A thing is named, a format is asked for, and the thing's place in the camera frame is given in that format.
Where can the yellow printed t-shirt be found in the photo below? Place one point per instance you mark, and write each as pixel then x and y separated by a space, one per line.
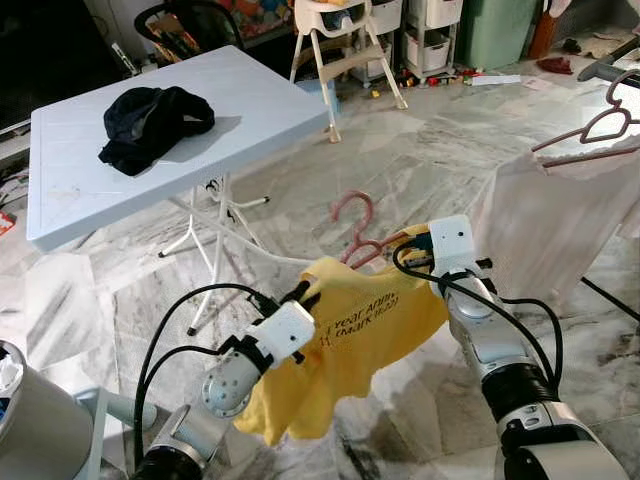
pixel 350 340

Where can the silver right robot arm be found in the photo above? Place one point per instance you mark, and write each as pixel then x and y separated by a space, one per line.
pixel 500 350

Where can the dusky pink plastic hanger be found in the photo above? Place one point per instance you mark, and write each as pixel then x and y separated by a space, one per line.
pixel 570 131

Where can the pale pink shirt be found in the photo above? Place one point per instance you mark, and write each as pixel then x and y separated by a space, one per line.
pixel 560 220

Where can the white flat box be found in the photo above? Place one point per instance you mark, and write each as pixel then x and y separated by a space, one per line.
pixel 495 80

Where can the light blue folding table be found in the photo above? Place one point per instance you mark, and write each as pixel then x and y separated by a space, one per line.
pixel 170 130

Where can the black crumpled garment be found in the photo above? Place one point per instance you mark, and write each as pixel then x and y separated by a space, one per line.
pixel 155 125

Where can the white plastic drawer unit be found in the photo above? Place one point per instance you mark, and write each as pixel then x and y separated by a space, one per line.
pixel 430 35

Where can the white baby high chair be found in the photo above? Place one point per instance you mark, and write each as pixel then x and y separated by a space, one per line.
pixel 345 40

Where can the dark red cloth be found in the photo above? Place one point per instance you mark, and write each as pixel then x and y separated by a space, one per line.
pixel 555 65

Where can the green plastic bin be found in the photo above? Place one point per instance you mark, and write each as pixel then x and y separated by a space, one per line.
pixel 497 30

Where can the colourful printed panel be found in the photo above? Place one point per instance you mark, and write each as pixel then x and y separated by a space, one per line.
pixel 255 15

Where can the grey laundry bucket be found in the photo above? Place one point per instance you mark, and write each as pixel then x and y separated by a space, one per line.
pixel 40 420

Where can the black round basket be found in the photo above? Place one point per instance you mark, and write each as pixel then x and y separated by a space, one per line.
pixel 190 25

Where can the red printed carton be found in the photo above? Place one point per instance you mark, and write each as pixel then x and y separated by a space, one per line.
pixel 5 222

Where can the black television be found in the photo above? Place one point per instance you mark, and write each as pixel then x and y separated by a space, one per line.
pixel 50 50

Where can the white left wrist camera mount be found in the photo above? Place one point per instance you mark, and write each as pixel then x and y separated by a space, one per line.
pixel 285 330

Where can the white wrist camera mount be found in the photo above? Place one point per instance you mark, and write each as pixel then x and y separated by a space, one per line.
pixel 285 330
pixel 455 245

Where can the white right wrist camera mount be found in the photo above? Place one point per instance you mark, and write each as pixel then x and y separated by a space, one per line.
pixel 455 245

